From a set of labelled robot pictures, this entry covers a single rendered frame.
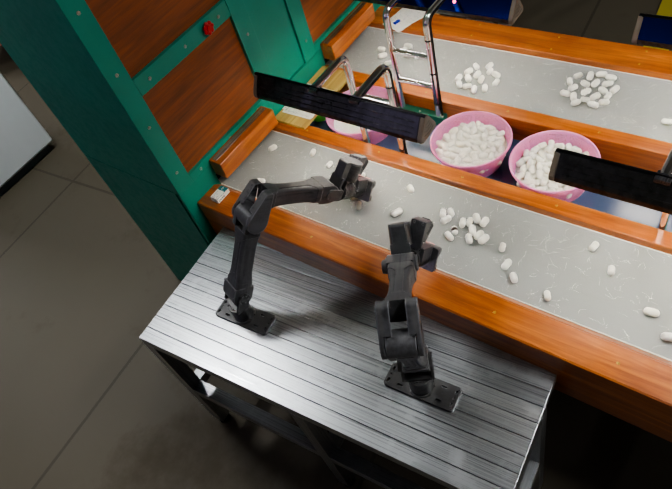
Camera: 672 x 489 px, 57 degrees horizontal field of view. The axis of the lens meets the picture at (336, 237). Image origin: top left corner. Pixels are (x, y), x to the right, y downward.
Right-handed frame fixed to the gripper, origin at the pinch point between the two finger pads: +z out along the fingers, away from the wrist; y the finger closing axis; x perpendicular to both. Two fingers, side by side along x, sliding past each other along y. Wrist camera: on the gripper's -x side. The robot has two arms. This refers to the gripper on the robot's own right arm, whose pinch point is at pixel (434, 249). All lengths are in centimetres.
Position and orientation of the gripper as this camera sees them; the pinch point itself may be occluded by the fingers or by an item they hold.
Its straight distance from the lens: 175.4
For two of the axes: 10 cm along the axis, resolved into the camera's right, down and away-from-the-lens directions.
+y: -8.0, -3.2, 5.1
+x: -1.8, 9.4, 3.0
